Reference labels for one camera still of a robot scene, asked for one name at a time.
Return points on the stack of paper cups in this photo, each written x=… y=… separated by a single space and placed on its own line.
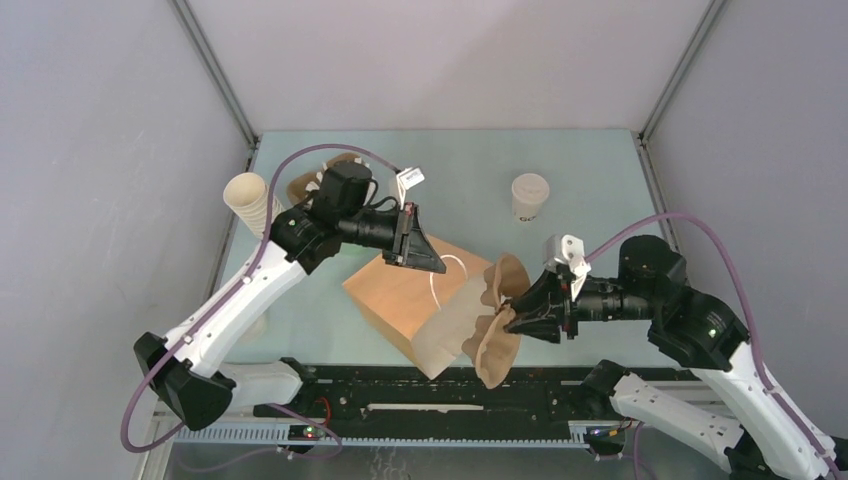
x=247 y=195

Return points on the brown paper bag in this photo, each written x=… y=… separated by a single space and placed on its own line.
x=425 y=316

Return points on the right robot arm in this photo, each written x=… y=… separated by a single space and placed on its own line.
x=763 y=437

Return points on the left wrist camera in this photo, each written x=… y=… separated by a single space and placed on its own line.
x=403 y=181

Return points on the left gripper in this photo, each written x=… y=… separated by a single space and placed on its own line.
x=412 y=247

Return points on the black front rail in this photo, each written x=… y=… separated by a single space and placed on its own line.
x=535 y=407

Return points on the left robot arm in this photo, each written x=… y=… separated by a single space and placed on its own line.
x=187 y=365

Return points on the single paper cup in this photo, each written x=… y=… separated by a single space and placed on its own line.
x=525 y=212

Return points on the stack of white lids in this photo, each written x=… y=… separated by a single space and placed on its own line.
x=256 y=330

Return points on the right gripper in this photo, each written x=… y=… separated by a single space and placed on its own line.
x=549 y=295

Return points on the white plastic cup lid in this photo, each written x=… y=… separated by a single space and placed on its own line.
x=530 y=188

